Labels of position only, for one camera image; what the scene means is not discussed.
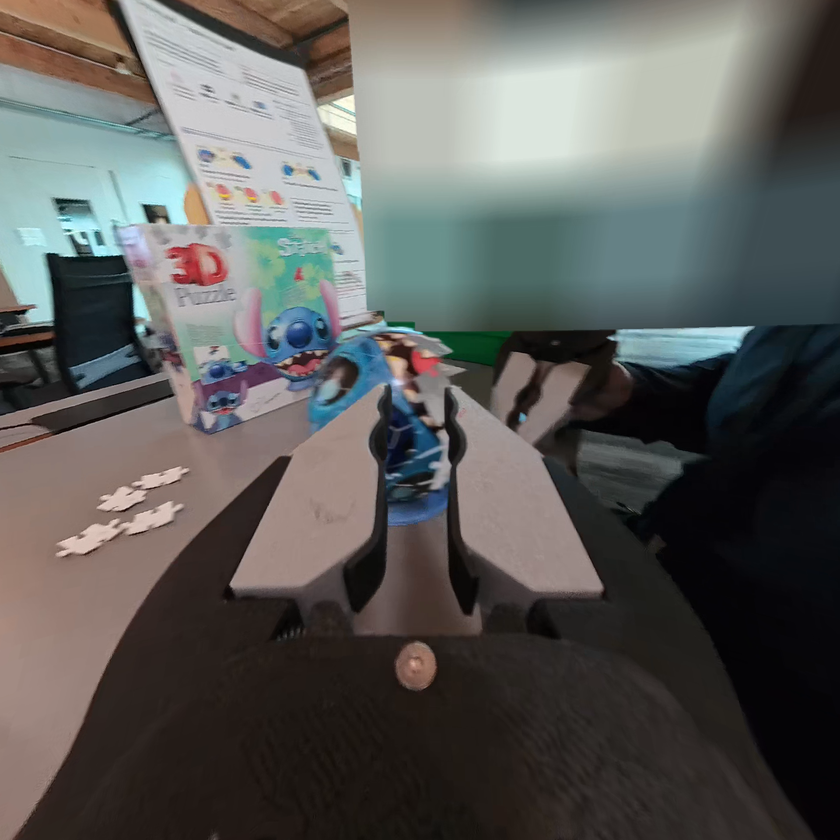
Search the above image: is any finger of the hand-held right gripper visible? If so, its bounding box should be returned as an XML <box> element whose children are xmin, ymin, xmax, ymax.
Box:
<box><xmin>491</xmin><ymin>352</ymin><xmax>543</xmax><ymax>429</ymax></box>
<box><xmin>521</xmin><ymin>360</ymin><xmax>595</xmax><ymax>448</ymax></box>

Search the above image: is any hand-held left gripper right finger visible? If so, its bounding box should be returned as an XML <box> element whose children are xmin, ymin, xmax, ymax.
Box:
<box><xmin>443</xmin><ymin>385</ymin><xmax>606</xmax><ymax>616</ymax></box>

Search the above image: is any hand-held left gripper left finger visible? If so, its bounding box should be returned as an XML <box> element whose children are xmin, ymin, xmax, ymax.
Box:
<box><xmin>228</xmin><ymin>384</ymin><xmax>394</xmax><ymax>615</ymax></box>

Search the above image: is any blue puzzle ball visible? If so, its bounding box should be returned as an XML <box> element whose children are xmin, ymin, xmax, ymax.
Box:
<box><xmin>308</xmin><ymin>330</ymin><xmax>468</xmax><ymax>519</ymax></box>

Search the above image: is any person's right forearm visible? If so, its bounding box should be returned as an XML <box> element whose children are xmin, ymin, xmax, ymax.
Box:
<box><xmin>617</xmin><ymin>325</ymin><xmax>840</xmax><ymax>460</ymax></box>

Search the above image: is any white puzzle piece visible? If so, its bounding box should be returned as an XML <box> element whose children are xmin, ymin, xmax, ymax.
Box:
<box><xmin>55</xmin><ymin>519</ymin><xmax>126</xmax><ymax>559</ymax></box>
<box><xmin>121</xmin><ymin>500</ymin><xmax>185</xmax><ymax>536</ymax></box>
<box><xmin>131</xmin><ymin>465</ymin><xmax>190</xmax><ymax>490</ymax></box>
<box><xmin>96</xmin><ymin>486</ymin><xmax>149</xmax><ymax>513</ymax></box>

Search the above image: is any colourful puzzle box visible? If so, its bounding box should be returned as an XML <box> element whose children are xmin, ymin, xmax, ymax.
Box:
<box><xmin>117</xmin><ymin>223</ymin><xmax>343</xmax><ymax>436</ymax></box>

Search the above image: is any puzzle instruction sheet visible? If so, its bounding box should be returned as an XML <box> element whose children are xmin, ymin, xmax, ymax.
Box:
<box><xmin>115</xmin><ymin>0</ymin><xmax>370</xmax><ymax>320</ymax></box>

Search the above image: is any person's right hand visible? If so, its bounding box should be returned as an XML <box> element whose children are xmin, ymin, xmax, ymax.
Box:
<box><xmin>579</xmin><ymin>359</ymin><xmax>635</xmax><ymax>425</ymax></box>

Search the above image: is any black office chair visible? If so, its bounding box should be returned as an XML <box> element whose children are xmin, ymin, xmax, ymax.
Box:
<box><xmin>45</xmin><ymin>252</ymin><xmax>156</xmax><ymax>396</ymax></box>

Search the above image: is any wooden background desk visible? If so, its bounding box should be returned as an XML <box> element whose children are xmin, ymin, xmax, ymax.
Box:
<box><xmin>0</xmin><ymin>302</ymin><xmax>58</xmax><ymax>389</ymax></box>

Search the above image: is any dark wall window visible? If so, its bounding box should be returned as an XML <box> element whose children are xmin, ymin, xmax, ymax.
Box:
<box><xmin>52</xmin><ymin>197</ymin><xmax>107</xmax><ymax>258</ymax></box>

